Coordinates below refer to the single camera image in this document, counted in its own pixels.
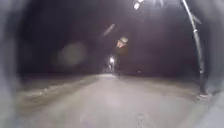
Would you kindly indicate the dark grass verge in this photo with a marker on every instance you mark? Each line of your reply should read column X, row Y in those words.
column 43, row 87
column 166, row 85

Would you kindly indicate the grey paved path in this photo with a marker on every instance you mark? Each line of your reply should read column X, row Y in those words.
column 110, row 103

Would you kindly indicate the street lamp pole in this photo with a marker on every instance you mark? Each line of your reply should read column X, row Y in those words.
column 112, row 64
column 198, row 50

